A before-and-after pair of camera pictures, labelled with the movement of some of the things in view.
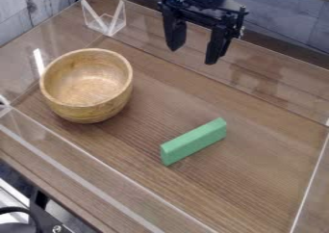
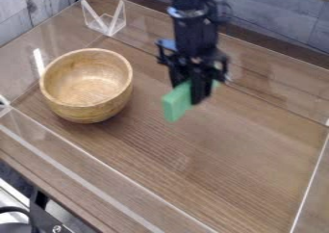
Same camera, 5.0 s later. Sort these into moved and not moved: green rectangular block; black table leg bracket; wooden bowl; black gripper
Moved: black gripper; green rectangular block
Not moved: black table leg bracket; wooden bowl
